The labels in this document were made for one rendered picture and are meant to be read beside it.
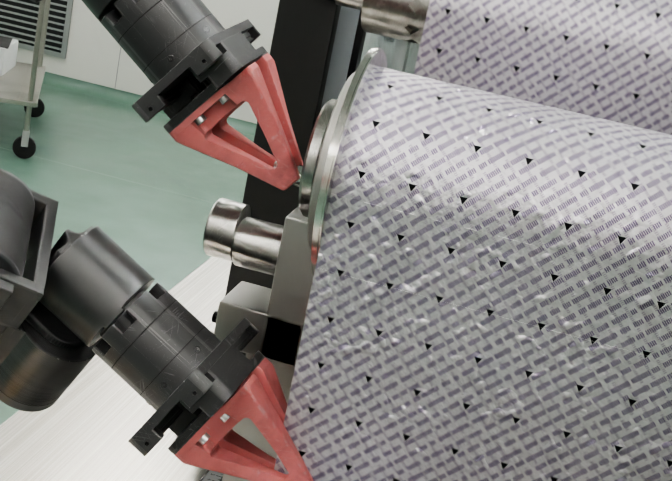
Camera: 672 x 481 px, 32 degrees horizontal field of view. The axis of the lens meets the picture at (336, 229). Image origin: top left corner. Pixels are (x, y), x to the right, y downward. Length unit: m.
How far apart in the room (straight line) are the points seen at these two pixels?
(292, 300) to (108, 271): 0.13
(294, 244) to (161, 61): 0.14
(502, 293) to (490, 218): 0.04
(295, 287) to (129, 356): 0.13
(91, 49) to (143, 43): 6.11
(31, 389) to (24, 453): 0.30
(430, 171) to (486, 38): 0.24
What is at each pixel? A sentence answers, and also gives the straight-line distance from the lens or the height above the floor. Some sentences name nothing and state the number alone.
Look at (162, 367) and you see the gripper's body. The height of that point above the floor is 1.13.
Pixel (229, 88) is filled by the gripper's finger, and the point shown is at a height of 1.28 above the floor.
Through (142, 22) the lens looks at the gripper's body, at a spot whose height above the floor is 1.31.
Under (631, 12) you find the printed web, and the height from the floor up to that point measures 1.37.
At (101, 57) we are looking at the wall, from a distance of 6.82.
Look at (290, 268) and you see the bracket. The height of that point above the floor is 1.17.
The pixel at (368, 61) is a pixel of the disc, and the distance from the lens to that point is 0.68.
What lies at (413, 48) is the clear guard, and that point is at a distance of 1.69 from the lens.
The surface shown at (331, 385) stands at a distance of 0.69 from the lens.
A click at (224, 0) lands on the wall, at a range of 6.52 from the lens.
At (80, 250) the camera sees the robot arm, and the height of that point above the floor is 1.18.
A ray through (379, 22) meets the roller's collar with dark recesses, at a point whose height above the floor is 1.32.
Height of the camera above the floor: 1.41
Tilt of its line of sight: 16 degrees down
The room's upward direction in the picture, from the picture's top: 12 degrees clockwise
